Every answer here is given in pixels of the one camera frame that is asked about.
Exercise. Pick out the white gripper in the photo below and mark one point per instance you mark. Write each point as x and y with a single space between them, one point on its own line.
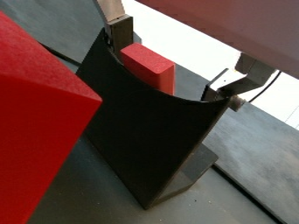
260 27

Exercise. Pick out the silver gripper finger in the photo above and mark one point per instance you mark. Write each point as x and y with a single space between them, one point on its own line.
117 23

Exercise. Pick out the red double-square peg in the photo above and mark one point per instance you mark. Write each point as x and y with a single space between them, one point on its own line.
150 67

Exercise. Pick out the red shape-sorter board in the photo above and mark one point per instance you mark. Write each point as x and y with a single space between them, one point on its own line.
45 108

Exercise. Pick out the black curved holder stand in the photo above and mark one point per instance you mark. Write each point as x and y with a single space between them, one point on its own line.
144 130

